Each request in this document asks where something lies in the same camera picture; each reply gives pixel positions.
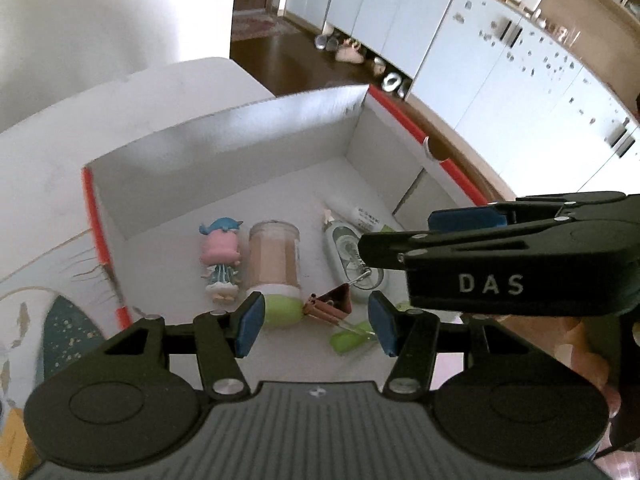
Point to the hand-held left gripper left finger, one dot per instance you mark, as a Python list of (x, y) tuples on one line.
[(250, 322)]

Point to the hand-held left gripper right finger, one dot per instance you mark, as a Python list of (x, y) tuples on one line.
[(381, 325)]

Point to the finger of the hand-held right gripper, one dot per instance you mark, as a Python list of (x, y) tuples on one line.
[(465, 217), (450, 245)]

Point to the dark red folding clip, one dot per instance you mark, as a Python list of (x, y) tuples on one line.
[(337, 302)]

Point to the clear jar with green lid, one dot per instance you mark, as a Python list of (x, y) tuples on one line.
[(272, 260)]

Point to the pink-headed figurine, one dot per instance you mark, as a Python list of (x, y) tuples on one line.
[(220, 255)]

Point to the white tube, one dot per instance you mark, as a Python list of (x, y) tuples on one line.
[(357, 212)]

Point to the red shoe box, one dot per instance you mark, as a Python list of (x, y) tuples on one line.
[(225, 160)]

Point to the small yellow box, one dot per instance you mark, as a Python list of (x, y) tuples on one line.
[(17, 445)]

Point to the person's right hand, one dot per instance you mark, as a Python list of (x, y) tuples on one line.
[(570, 340)]

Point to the silver shoe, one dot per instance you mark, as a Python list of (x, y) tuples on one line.
[(392, 81)]

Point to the beige shoe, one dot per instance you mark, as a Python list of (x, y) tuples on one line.
[(379, 64)]

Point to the pink shoe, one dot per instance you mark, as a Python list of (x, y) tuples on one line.
[(350, 53)]

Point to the grey slipper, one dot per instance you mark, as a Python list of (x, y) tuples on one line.
[(325, 41)]

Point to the patterned door rug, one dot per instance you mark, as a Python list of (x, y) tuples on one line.
[(260, 25)]

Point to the white wall cabinet unit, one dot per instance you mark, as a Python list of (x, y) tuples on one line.
[(400, 20)]

